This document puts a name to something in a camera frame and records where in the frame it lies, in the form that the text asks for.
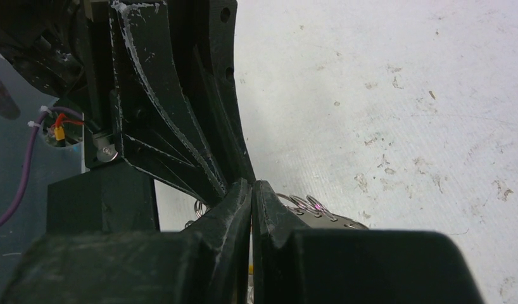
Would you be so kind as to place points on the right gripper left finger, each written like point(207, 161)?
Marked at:
point(205, 263)

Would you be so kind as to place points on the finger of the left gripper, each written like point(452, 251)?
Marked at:
point(216, 99)

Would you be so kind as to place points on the metal disc with key rings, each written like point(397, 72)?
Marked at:
point(316, 215)

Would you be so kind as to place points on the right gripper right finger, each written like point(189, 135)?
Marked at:
point(295, 263)

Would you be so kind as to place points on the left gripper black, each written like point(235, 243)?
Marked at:
point(62, 48)

